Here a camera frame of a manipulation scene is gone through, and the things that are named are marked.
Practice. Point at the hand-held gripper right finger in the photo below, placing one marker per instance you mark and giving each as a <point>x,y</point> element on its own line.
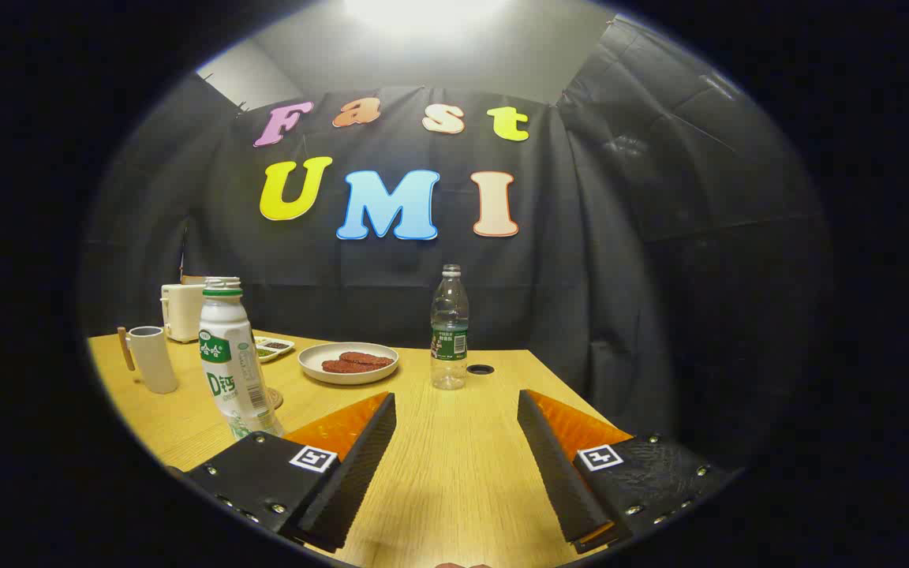
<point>553,473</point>

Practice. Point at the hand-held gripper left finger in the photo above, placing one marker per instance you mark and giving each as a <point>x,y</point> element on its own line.
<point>352,481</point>

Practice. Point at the round wooden coaster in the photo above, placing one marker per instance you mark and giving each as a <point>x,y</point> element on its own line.
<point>274,397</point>

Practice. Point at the white juice bottle green label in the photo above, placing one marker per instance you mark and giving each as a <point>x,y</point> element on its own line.
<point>230,363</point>

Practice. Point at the black bottle cap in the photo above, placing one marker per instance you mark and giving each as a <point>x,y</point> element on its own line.
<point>480,368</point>

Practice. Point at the clear plastic water bottle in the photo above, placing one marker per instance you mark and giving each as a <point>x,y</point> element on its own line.
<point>450,323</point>

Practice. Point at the wooden table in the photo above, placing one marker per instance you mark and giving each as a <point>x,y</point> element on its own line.
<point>454,465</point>

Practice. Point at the white round plate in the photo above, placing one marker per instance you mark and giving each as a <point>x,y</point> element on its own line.
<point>320,372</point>

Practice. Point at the red meat patty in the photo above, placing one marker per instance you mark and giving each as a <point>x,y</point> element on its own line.
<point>368,359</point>
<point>340,367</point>

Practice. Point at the white divided bean dish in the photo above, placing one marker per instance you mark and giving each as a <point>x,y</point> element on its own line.
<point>274,347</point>

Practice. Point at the cream toaster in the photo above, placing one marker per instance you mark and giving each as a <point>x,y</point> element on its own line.
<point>182,312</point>

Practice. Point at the bread slice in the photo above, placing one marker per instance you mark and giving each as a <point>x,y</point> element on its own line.
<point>192,279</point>

